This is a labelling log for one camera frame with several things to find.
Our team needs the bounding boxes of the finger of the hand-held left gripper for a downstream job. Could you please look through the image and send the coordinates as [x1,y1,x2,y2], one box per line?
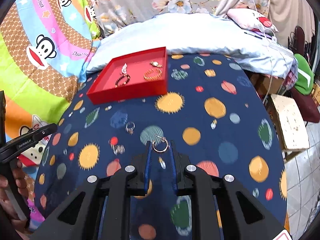
[37,123,58,140]

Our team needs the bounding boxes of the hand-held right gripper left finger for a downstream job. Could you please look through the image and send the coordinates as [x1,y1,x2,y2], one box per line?
[30,141,153,240]

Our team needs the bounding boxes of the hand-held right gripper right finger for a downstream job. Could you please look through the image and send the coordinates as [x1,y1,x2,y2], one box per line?
[169,141,287,240]

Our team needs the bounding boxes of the gold hoop earring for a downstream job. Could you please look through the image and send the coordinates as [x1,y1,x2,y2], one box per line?
[152,134,170,153]

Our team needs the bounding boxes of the red shallow box tray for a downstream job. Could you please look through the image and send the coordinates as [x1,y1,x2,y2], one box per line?
[86,46,168,105]

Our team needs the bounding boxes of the dark bead bracelet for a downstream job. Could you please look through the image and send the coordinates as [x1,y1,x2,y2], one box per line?
[114,74,131,88]

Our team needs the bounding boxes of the gold bangle bracelet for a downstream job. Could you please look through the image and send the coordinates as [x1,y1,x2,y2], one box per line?
[143,68,162,82]

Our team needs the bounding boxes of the person's left hand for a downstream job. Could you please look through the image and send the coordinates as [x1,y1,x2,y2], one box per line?
[0,165,32,233]

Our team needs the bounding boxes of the navy planet print blanket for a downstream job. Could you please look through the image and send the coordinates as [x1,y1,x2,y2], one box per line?
[34,51,288,240]

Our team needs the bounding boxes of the colourful monkey print blanket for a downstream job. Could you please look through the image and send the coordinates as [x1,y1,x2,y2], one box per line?
[0,0,100,220]

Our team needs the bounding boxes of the wooden stool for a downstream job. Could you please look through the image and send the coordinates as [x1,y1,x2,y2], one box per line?
[270,94,310,153]

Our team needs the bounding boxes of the cardboard box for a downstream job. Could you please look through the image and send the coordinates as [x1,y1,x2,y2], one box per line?
[250,72,285,95]

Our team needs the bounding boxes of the light blue pillow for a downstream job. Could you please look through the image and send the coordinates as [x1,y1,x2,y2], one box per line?
[86,13,295,78]

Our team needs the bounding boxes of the maroon chair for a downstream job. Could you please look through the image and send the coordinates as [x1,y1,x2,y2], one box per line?
[287,26,320,123]

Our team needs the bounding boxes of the green cloth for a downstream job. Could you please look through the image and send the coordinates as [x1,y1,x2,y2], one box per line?
[293,53,314,95]

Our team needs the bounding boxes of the grey floral sheet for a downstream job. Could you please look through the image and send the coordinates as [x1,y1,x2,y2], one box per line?
[92,0,273,30]

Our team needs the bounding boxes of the white pink cartoon pillow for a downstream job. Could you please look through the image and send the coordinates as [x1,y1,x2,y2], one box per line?
[227,8,279,32]

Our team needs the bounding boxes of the hanging clothes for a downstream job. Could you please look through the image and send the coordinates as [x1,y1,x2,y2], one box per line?
[310,17,320,80]

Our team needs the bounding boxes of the beige curtain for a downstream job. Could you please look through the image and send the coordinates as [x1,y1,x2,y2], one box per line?
[269,0,315,47]

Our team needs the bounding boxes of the white cable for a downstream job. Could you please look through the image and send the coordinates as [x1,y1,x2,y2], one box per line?
[247,0,278,103]

